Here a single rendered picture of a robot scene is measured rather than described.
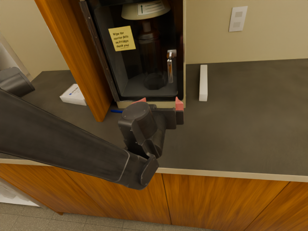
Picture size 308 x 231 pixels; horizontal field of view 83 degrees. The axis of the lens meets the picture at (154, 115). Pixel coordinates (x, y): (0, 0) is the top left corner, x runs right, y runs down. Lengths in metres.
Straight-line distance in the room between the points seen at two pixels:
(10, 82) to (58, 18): 0.24
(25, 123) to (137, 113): 0.18
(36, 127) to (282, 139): 0.72
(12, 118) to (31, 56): 1.32
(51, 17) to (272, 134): 0.81
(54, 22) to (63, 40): 0.05
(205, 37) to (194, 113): 0.49
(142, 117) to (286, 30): 1.01
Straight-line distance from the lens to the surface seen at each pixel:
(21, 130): 0.22
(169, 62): 0.60
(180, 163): 0.62
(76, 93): 1.00
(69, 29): 0.69
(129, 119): 0.32
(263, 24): 1.15
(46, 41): 1.39
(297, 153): 0.75
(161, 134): 0.39
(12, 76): 0.55
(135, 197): 1.01
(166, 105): 0.79
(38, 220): 1.91
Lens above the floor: 1.48
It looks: 44 degrees down
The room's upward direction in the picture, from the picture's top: 10 degrees counter-clockwise
